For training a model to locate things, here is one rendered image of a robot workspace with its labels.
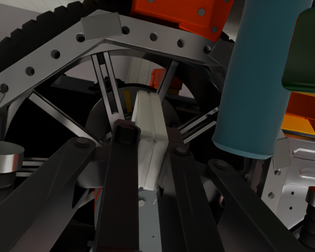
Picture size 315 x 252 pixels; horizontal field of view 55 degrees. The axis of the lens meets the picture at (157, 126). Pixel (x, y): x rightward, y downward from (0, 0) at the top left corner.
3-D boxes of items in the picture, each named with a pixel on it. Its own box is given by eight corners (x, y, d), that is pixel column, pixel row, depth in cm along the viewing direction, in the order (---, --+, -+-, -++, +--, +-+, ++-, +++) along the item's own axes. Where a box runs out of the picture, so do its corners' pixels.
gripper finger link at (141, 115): (141, 190, 15) (126, 188, 15) (139, 130, 22) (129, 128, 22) (154, 137, 14) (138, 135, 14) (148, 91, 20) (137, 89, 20)
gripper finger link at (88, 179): (129, 197, 13) (59, 187, 13) (131, 143, 18) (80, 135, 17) (135, 169, 13) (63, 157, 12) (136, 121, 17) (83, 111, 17)
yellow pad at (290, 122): (260, 108, 110) (256, 121, 111) (283, 113, 97) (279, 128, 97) (293, 114, 113) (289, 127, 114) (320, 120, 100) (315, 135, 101)
